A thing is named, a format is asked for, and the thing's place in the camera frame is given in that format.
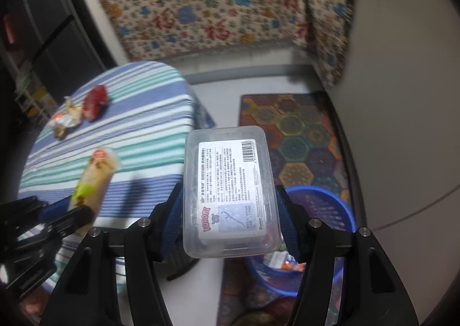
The person's left hand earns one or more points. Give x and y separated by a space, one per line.
35 303

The blue striped tablecloth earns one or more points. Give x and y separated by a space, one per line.
151 111

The orange white snack wrapper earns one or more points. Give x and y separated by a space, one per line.
68 119

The white storage rack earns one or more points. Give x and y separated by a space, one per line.
32 96

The floral patterned hanging cloth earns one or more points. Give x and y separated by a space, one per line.
164 29

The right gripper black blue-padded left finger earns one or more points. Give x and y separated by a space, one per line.
87 291

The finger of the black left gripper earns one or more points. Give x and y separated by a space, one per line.
68 223

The colourful hexagon floor mat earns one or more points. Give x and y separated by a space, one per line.
307 160

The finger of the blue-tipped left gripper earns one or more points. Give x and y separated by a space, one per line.
55 210

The red round lid wrapper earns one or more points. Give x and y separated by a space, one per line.
95 100

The clear plastic box white label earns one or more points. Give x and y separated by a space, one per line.
229 203

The green gold snack wrapper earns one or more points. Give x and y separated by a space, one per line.
61 132

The blue plastic mesh waste basket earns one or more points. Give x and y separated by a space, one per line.
308 215

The dark grey refrigerator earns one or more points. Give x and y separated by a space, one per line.
58 39

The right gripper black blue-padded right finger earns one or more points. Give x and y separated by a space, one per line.
372 291

